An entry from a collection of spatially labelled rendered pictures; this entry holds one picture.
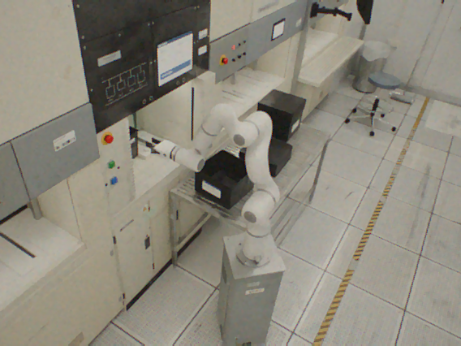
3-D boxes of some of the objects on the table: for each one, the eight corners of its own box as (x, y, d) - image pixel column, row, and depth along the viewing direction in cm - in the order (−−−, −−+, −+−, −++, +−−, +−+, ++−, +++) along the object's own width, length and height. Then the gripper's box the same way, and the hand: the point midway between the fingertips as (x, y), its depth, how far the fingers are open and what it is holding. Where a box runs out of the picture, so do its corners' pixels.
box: (286, 143, 290) (292, 114, 274) (253, 131, 300) (256, 102, 284) (300, 127, 310) (307, 98, 294) (269, 116, 320) (273, 88, 304)
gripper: (186, 140, 201) (158, 128, 208) (165, 155, 189) (137, 142, 196) (186, 152, 206) (159, 140, 212) (166, 167, 194) (138, 154, 201)
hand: (152, 142), depth 204 cm, fingers open, 4 cm apart
